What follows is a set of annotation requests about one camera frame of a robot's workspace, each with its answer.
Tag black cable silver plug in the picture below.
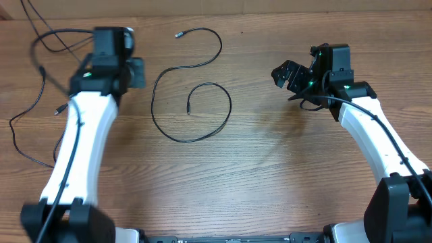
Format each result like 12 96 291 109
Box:
150 27 233 144

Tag long black thin cable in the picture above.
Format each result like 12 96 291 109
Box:
8 65 68 169

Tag black cable bundle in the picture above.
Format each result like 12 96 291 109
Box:
20 0 95 117

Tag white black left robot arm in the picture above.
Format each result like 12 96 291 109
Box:
20 27 147 242

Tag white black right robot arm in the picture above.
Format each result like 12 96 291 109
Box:
271 43 431 243

